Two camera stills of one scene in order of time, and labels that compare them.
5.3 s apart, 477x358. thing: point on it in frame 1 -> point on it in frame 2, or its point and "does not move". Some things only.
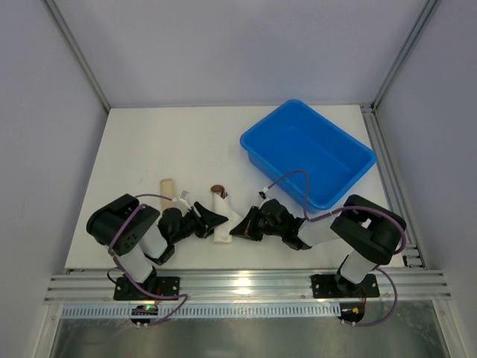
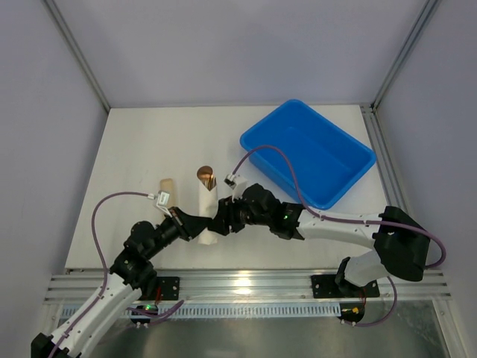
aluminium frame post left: [59, 20] does not move
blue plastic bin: [294, 137] does not move
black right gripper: [258, 221] -> [228, 215]
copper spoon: [220, 189] -> [204, 172]
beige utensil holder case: [167, 189] does not move
